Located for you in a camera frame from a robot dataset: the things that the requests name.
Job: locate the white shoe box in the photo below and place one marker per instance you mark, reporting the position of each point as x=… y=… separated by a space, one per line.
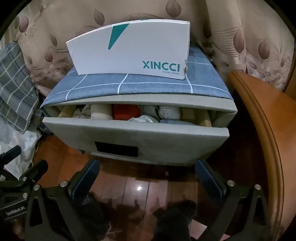
x=138 y=46

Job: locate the blue checked cloth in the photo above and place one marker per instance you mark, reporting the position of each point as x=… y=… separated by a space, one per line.
x=150 y=85

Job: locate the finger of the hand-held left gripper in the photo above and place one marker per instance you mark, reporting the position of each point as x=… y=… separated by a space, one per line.
x=11 y=153
x=34 y=171

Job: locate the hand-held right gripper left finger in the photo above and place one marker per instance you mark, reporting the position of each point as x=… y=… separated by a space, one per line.
x=84 y=179

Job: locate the plaid blanket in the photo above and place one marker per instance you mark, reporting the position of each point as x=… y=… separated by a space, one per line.
x=13 y=88

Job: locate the light grey underwear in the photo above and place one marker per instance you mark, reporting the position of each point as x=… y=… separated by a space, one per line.
x=81 y=112

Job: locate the grey nightstand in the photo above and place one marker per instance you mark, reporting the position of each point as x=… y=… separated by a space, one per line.
x=217 y=106

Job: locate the person's left leg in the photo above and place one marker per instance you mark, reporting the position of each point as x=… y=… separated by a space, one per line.
x=94 y=220

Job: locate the grey white underwear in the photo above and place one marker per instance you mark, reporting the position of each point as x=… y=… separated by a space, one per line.
x=148 y=110

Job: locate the light blue underwear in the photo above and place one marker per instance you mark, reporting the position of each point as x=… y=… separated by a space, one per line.
x=171 y=122

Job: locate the pale patterned underwear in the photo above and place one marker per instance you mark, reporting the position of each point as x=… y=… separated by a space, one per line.
x=143 y=119

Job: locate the white crumpled sheet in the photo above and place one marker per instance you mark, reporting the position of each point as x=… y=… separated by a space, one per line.
x=20 y=148

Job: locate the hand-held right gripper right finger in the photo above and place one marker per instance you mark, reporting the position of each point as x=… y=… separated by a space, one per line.
x=209 y=180

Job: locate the leaf print beige curtain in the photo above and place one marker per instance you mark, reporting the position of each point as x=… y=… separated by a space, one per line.
x=69 y=27

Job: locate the beige underwear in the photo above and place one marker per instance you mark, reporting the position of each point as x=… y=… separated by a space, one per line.
x=101 y=112

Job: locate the grey fronted wooden drawer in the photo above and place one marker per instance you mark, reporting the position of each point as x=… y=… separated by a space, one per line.
x=138 y=136

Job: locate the red underwear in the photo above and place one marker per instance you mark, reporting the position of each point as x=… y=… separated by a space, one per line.
x=126 y=111

